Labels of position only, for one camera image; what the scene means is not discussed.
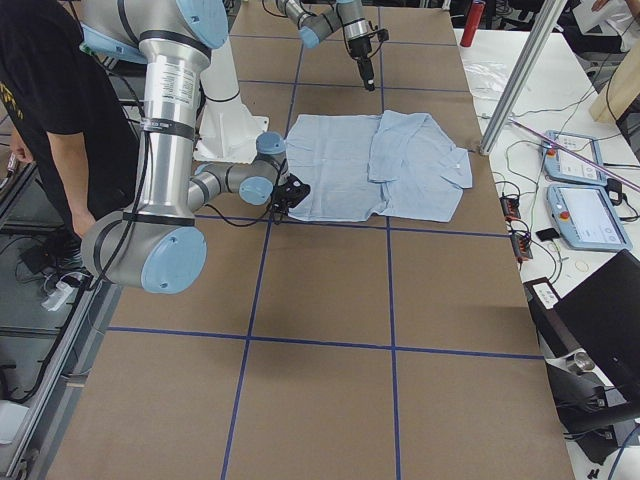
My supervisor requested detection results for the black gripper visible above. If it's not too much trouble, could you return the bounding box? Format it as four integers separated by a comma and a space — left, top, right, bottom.
270, 185, 300, 213
348, 36, 375, 91

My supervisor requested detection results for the light blue button-up shirt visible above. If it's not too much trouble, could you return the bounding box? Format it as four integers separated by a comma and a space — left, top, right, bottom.
286, 110, 473, 223

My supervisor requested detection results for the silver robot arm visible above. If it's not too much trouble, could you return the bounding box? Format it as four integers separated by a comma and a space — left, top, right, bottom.
81, 1, 310, 294
261, 0, 388, 92

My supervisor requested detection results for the clear plastic bag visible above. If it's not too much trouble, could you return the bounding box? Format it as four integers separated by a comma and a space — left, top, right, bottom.
462, 60, 514, 101

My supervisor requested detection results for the red cylindrical bottle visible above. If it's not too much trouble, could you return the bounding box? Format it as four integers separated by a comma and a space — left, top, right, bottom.
459, 0, 486, 48

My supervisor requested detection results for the orange circuit board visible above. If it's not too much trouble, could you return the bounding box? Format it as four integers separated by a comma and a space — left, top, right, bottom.
500, 195, 522, 221

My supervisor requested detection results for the upper teach pendant tablet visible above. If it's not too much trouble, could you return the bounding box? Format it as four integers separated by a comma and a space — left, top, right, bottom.
541, 130, 607, 186

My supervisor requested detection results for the teach pendant tablet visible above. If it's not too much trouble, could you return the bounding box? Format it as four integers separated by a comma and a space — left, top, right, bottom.
541, 130, 607, 186
546, 183, 633, 252

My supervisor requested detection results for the person in black shirt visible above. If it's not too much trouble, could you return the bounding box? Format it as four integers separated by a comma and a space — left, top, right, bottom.
1, 1, 139, 241

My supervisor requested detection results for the white power strip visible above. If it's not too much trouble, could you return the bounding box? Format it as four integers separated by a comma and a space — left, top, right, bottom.
41, 277, 80, 312

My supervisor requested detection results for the lower teach pendant tablet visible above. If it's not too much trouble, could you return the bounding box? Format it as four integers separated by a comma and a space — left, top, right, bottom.
546, 183, 633, 252

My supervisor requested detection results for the black laptop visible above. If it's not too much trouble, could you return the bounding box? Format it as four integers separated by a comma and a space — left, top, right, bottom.
524, 250, 639, 400

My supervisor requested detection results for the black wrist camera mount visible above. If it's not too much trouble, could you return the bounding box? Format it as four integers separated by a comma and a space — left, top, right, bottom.
374, 28, 389, 43
284, 174, 311, 208

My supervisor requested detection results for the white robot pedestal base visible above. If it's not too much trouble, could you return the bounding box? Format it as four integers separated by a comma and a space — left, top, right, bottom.
194, 38, 269, 163

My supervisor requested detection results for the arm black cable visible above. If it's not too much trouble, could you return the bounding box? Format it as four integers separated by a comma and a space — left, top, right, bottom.
89, 134, 291, 291

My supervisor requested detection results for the aluminium frame post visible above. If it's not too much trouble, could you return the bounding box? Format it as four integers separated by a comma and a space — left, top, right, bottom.
479, 0, 566, 155

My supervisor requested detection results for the aluminium side frame rail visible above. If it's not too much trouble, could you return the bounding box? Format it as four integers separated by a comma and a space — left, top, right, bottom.
0, 159, 109, 476

